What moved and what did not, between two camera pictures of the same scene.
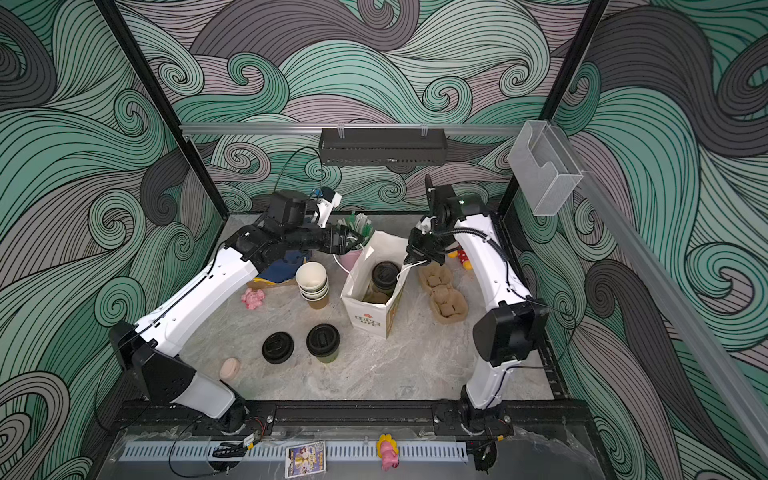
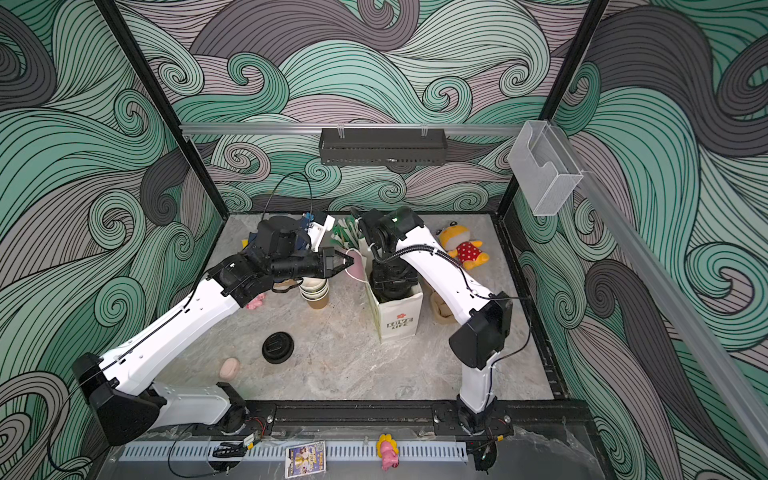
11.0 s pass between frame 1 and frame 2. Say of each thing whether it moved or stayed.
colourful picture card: stayed
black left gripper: moved
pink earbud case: stayed
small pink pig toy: stayed
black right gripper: moved
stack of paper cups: stayed
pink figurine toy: stayed
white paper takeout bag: moved
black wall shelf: stayed
